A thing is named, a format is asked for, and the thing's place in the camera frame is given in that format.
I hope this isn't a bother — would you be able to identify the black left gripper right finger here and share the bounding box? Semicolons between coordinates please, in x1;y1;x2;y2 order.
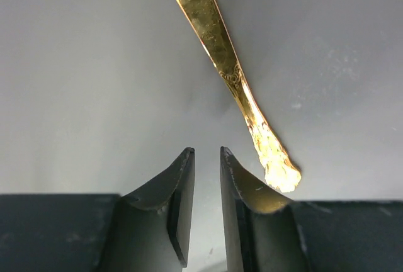
220;147;402;271

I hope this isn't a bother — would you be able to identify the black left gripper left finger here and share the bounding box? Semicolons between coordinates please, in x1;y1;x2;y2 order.
1;147;195;271

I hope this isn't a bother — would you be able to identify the gold metal knife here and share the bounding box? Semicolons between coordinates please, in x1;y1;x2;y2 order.
176;0;302;193

